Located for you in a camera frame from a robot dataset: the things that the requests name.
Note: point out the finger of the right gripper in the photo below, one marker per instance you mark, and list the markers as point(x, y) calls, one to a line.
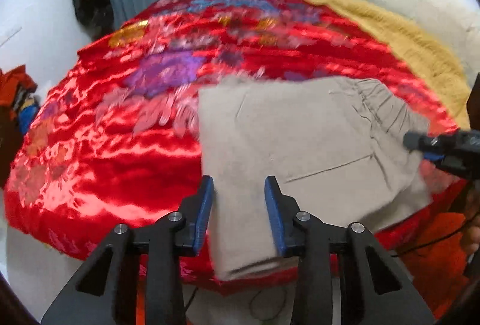
point(456, 153)

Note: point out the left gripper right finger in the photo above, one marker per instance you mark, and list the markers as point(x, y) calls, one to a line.
point(373, 287)

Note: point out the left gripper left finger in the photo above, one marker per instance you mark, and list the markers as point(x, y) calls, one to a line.
point(133, 266)

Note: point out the beige pants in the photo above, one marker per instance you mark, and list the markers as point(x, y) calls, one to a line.
point(334, 144)

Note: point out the right hand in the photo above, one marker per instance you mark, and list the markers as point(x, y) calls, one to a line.
point(470, 239)

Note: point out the orange fleece sleeve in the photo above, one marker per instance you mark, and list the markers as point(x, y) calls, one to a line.
point(437, 270)

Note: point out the yellow dotted blanket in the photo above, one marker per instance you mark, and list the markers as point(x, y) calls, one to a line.
point(426, 56)

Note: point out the cream headboard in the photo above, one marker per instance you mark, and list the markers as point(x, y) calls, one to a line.
point(450, 21)

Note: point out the red satin floral bedspread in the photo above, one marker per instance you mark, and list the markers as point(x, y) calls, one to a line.
point(118, 139)

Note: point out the orange clothes pile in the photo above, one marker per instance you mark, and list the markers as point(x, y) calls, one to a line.
point(11, 82)

